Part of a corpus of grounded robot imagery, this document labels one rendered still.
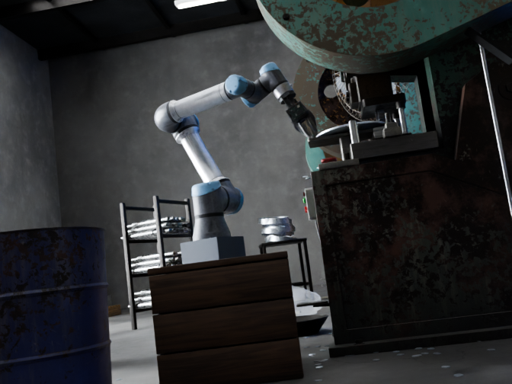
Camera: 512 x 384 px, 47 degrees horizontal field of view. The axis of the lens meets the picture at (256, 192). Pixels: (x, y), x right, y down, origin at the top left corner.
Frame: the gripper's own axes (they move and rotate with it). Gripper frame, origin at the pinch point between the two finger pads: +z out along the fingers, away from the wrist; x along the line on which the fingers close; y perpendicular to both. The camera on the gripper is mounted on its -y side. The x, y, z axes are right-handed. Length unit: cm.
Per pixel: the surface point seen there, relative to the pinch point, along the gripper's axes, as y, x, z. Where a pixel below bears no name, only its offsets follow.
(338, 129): 9.8, 9.3, 5.5
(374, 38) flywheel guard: 44, 34, -4
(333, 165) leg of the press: 26.4, 0.8, 19.0
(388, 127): 20.3, 23.9, 17.7
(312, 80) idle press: -130, 14, -66
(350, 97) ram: 3.1, 20.2, -4.2
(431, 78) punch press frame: 13.1, 46.4, 10.1
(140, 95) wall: -617, -218, -388
